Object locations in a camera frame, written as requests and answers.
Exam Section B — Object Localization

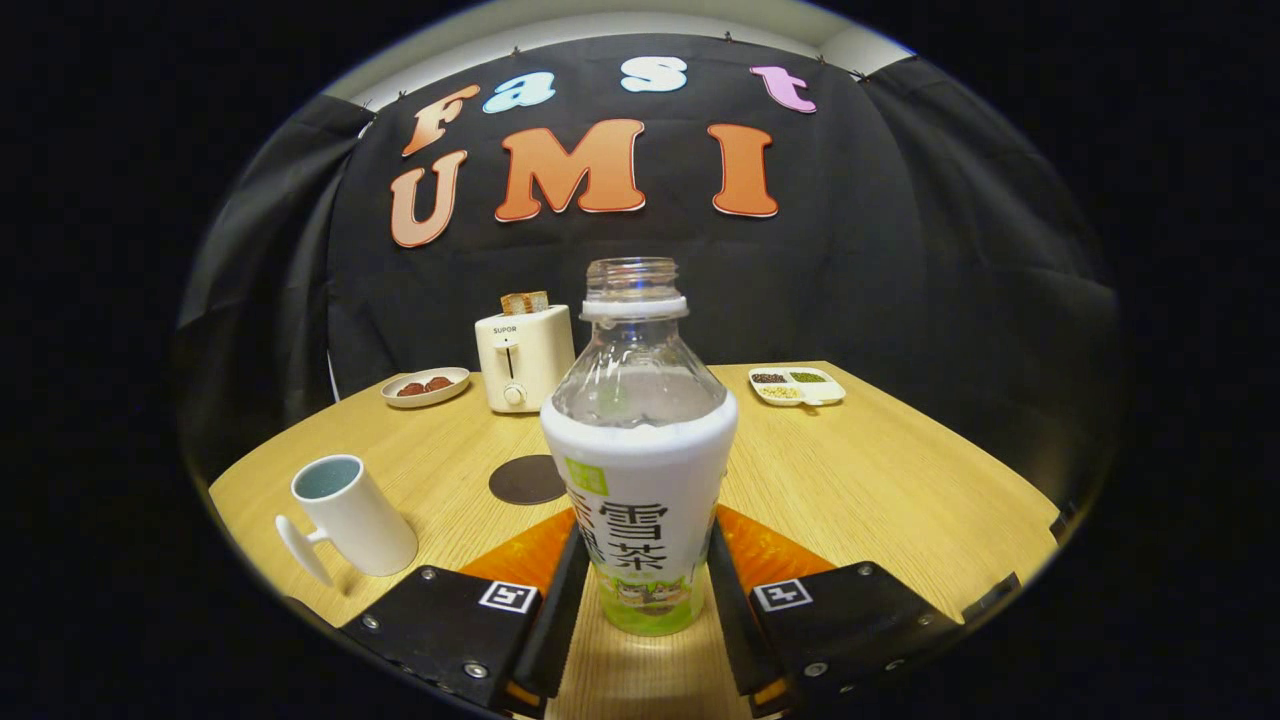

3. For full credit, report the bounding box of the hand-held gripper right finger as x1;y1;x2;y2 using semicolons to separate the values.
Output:
705;505;966;719

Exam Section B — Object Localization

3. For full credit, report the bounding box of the dark brown round coaster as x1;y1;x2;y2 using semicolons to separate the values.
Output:
489;455;568;506

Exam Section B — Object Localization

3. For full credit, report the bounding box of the white cup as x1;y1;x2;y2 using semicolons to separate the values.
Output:
275;455;419;587

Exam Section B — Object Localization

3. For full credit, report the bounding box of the white toaster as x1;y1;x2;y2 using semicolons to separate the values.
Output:
474;305;577;414

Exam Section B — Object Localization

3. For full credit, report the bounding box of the wooden table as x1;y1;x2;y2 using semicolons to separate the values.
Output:
208;360;1061;720

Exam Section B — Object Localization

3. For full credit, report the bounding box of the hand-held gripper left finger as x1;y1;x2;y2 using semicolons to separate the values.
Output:
340;508;591;719

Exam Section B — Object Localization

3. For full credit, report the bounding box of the white divided bean dish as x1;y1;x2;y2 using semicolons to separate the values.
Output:
748;367;847;408

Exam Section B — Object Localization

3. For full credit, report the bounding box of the black backdrop cloth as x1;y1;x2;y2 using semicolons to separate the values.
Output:
175;33;1121;501

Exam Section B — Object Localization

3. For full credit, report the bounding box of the small white round plate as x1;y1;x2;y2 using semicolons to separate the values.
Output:
380;367;471;408

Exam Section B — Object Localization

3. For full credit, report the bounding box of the clear juice bottle white label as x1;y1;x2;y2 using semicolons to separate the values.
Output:
540;257;739;638

